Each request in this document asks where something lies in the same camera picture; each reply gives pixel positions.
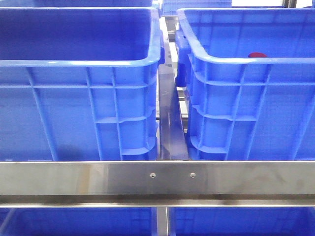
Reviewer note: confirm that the red button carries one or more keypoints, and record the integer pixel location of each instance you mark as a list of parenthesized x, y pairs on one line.
[(257, 55)]

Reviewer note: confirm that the steel centre divider bar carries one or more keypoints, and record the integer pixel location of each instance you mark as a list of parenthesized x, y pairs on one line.
[(171, 134)]

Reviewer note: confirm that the large blue crate right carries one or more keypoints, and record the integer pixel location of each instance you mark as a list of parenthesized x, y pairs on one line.
[(243, 108)]

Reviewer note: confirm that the large blue crate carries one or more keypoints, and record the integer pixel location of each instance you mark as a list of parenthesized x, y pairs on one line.
[(243, 108), (79, 84)]

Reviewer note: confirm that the large blue crate left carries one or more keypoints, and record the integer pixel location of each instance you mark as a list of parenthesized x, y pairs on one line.
[(79, 84)]

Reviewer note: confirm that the blue crate lower right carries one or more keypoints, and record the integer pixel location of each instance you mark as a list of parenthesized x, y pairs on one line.
[(242, 221)]

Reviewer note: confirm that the blue crate rear right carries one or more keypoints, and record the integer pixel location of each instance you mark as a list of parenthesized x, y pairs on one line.
[(169, 7)]

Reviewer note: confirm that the blue crate lower left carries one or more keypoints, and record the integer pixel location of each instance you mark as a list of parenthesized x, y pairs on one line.
[(80, 222)]

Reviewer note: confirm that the blue crate rear left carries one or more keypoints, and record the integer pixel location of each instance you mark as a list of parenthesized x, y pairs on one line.
[(80, 3)]

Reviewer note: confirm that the steel lower vertical post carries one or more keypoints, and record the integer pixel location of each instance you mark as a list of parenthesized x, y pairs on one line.
[(163, 222)]

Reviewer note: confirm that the steel front shelf rail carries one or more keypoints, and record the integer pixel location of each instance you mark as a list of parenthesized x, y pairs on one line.
[(128, 184)]

